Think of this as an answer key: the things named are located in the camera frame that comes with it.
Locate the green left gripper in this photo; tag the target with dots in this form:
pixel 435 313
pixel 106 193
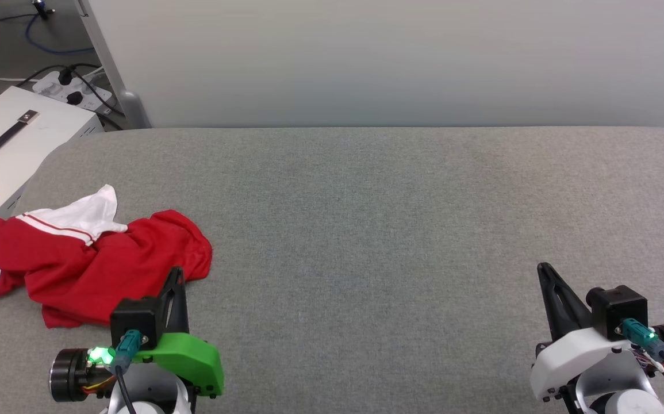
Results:
pixel 194 359

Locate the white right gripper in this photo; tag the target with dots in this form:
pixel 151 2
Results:
pixel 579 359

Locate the red and white t-shirt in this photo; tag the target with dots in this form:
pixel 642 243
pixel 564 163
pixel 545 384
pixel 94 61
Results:
pixel 96 264

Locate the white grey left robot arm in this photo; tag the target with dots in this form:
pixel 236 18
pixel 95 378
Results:
pixel 148 391

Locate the white power strip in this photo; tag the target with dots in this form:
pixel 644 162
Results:
pixel 58 86

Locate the pale partition panel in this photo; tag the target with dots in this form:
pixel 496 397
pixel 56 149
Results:
pixel 400 63

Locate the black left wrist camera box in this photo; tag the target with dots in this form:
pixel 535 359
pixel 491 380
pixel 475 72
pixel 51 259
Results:
pixel 136 319

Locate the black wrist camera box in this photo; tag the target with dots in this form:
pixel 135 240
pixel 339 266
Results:
pixel 136 319
pixel 616 307

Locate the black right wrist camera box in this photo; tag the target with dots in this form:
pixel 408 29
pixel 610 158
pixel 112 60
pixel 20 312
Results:
pixel 616 307

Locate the grey metal partition post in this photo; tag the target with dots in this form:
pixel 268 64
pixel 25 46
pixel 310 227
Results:
pixel 114 75

